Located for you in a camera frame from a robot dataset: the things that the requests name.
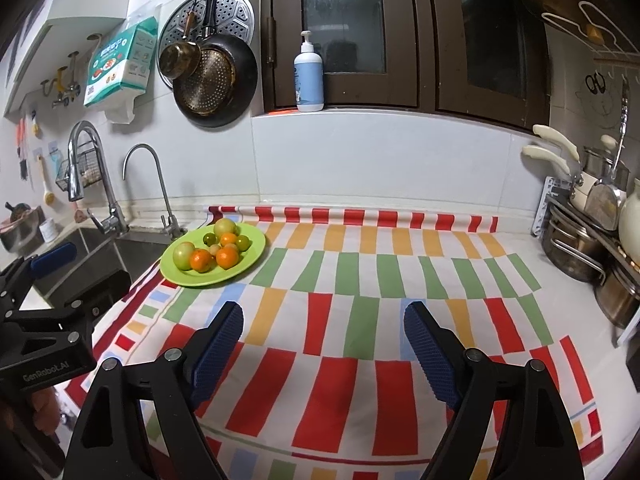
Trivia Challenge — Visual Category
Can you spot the steel kitchen sink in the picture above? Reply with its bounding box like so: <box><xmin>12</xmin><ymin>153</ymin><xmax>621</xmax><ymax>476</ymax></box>
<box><xmin>30</xmin><ymin>226</ymin><xmax>175</xmax><ymax>311</ymax></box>

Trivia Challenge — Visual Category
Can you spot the gold perforated colander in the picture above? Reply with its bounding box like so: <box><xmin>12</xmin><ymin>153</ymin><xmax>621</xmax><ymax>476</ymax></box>
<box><xmin>175</xmin><ymin>46</ymin><xmax>236</xmax><ymax>113</ymax></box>

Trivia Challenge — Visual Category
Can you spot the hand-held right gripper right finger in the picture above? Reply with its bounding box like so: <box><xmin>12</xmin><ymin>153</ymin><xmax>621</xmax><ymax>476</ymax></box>
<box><xmin>403</xmin><ymin>301</ymin><xmax>586</xmax><ymax>480</ymax></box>

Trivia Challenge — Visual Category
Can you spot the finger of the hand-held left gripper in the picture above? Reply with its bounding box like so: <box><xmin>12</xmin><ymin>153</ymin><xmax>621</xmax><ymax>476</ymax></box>
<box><xmin>0</xmin><ymin>270</ymin><xmax>132</xmax><ymax>357</ymax></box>
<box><xmin>0</xmin><ymin>242</ymin><xmax>77</xmax><ymax>307</ymax></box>

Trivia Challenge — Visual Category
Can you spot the thin gooseneck faucet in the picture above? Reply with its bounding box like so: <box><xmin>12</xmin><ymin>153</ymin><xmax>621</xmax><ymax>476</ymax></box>
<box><xmin>123</xmin><ymin>143</ymin><xmax>187</xmax><ymax>242</ymax></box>

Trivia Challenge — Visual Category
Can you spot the paper towel package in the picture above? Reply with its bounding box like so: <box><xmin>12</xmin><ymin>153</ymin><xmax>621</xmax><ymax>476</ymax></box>
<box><xmin>82</xmin><ymin>16</ymin><xmax>159</xmax><ymax>124</ymax></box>

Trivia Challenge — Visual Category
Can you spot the yellow dish brush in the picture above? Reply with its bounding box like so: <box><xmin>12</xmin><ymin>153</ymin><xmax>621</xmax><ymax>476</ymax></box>
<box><xmin>35</xmin><ymin>155</ymin><xmax>57</xmax><ymax>207</ymax></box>

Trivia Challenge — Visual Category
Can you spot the thick pull-down faucet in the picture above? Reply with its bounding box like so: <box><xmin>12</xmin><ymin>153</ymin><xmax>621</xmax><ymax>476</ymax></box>
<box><xmin>67</xmin><ymin>120</ymin><xmax>132</xmax><ymax>237</ymax></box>

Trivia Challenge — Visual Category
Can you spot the white kettle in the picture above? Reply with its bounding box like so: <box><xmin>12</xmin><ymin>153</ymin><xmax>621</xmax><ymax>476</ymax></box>
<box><xmin>618</xmin><ymin>177</ymin><xmax>640</xmax><ymax>256</ymax></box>

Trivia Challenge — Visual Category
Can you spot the white pump bottle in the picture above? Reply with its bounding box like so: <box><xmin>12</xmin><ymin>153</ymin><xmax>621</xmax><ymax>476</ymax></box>
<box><xmin>293</xmin><ymin>30</ymin><xmax>326</xmax><ymax>113</ymax></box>

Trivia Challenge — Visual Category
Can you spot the wire faucet basket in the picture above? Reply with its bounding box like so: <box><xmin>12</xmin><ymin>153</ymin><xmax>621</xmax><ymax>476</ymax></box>
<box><xmin>56</xmin><ymin>142</ymin><xmax>101</xmax><ymax>192</ymax></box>

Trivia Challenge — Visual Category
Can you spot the metal bowl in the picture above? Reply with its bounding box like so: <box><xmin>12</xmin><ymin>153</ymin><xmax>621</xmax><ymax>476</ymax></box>
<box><xmin>0</xmin><ymin>202</ymin><xmax>46</xmax><ymax>256</ymax></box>

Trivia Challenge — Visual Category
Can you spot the black frying pan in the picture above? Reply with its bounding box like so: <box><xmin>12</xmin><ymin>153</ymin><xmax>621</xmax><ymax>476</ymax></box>
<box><xmin>172</xmin><ymin>0</ymin><xmax>259</xmax><ymax>131</ymax></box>

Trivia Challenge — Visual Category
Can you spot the striped colourful tablecloth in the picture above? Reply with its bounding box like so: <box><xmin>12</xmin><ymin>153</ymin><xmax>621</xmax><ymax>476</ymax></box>
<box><xmin>62</xmin><ymin>205</ymin><xmax>606</xmax><ymax>480</ymax></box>

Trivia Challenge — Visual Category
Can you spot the lime green plate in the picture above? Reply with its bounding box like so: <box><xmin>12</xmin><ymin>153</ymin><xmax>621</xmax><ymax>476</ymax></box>
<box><xmin>159</xmin><ymin>221</ymin><xmax>267</xmax><ymax>288</ymax></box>

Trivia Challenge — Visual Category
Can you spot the brown framed window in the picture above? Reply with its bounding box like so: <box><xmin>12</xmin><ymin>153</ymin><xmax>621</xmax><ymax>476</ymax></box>
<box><xmin>425</xmin><ymin>0</ymin><xmax>552</xmax><ymax>133</ymax></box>
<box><xmin>248</xmin><ymin>0</ymin><xmax>427</xmax><ymax>117</ymax></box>

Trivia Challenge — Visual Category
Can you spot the steel cooking pot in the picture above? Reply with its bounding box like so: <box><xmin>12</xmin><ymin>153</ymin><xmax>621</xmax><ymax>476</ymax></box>
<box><xmin>542</xmin><ymin>205</ymin><xmax>608</xmax><ymax>283</ymax></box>
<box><xmin>594</xmin><ymin>260</ymin><xmax>640</xmax><ymax>329</ymax></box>

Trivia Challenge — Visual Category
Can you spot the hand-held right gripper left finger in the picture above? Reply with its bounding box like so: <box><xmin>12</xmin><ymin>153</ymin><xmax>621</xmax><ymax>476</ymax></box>
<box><xmin>62</xmin><ymin>301</ymin><xmax>245</xmax><ymax>480</ymax></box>

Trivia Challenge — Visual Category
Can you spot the person's left hand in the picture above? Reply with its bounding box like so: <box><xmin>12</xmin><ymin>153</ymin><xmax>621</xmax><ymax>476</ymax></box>
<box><xmin>0</xmin><ymin>389</ymin><xmax>60</xmax><ymax>443</ymax></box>

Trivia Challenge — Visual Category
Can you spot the steel ladle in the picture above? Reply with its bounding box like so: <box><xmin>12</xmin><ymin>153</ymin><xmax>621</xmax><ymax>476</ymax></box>
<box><xmin>584</xmin><ymin>72</ymin><xmax>632</xmax><ymax>232</ymax></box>

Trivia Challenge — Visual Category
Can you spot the small brass saucepan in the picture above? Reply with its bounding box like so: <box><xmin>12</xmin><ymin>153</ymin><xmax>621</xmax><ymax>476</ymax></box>
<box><xmin>159</xmin><ymin>10</ymin><xmax>202</xmax><ymax>80</ymax></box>

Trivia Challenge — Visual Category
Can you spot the white wire wall rack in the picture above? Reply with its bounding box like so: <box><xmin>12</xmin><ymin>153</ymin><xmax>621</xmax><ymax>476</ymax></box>
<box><xmin>542</xmin><ymin>2</ymin><xmax>640</xmax><ymax>63</ymax></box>

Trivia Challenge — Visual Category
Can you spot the perforated steel steamer plate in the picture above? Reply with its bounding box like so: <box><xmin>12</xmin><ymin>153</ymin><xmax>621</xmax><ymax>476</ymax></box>
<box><xmin>158</xmin><ymin>0</ymin><xmax>255</xmax><ymax>77</ymax></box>

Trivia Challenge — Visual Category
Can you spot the red hanging utensil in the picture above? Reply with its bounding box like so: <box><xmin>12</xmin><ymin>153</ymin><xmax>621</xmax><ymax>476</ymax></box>
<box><xmin>15</xmin><ymin>115</ymin><xmax>29</xmax><ymax>181</ymax></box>

